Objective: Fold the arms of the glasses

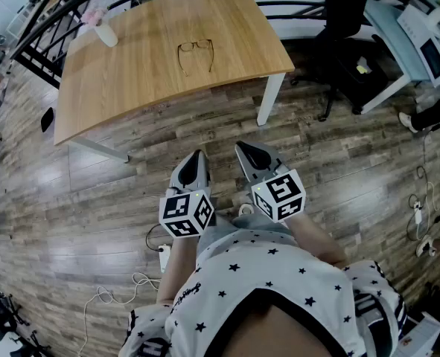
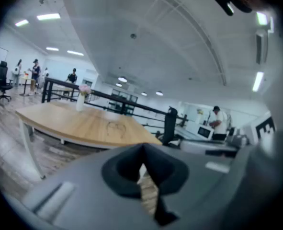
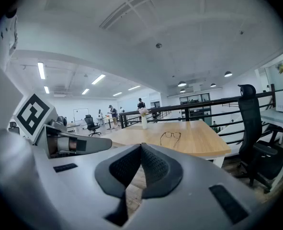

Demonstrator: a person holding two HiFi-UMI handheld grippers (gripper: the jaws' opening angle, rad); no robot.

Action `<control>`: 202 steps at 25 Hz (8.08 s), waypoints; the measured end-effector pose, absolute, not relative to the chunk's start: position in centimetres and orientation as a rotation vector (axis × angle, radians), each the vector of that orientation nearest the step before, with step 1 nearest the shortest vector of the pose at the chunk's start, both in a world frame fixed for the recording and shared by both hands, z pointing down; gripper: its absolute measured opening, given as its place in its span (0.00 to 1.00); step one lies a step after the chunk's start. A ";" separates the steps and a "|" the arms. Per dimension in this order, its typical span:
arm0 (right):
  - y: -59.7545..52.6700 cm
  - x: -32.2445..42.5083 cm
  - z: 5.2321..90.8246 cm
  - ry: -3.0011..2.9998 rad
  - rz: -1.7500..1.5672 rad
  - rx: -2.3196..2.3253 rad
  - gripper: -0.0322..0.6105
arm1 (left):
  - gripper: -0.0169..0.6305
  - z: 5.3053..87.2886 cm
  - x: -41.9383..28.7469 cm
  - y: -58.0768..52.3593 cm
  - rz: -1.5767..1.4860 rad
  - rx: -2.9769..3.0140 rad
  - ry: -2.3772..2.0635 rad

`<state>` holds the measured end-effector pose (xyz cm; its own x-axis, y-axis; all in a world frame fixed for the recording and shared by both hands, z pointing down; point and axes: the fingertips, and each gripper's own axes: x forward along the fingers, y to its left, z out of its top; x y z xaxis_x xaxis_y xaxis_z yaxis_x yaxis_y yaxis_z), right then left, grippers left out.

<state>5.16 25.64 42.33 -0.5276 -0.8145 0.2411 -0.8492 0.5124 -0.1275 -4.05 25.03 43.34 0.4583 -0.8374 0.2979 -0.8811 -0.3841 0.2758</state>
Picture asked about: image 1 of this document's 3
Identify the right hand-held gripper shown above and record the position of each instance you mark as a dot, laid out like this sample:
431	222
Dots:
279	195

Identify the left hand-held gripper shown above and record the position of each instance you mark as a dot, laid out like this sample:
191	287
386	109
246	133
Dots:
186	210

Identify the brown eyeglasses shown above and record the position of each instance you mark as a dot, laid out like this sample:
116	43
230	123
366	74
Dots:
195	46

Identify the person's left forearm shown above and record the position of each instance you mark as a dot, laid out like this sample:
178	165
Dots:
176	270

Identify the person's right forearm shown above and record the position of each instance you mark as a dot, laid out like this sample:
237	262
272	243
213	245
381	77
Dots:
318	240

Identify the person's white shoe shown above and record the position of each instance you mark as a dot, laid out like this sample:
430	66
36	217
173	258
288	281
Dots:
246	209

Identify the light grey denim trousers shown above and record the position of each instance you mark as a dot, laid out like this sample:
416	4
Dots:
219	233

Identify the white power strip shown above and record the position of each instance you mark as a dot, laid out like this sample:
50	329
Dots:
417	214
164	257

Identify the white star print shirt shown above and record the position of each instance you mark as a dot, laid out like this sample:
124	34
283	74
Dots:
264	273

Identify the black office chair with jacket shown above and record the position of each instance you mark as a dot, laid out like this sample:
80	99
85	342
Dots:
361	84

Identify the small yellow white object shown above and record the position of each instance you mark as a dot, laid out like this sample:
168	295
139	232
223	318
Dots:
362	68

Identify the black oval floor object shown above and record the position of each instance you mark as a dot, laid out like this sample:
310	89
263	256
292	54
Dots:
47	119

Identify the white ceramic vase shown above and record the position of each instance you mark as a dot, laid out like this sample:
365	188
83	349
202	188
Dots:
107	35

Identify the person's bare chest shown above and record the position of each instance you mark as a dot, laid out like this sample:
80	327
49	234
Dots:
290	333

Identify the black metal railing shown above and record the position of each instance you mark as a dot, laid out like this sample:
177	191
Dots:
41	71

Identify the pale blue side table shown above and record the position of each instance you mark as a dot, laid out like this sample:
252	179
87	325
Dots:
387	28

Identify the white microwave oven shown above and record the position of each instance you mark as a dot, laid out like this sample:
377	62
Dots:
417	32

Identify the white cardboard box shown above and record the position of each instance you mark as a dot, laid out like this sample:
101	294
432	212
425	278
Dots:
420	333

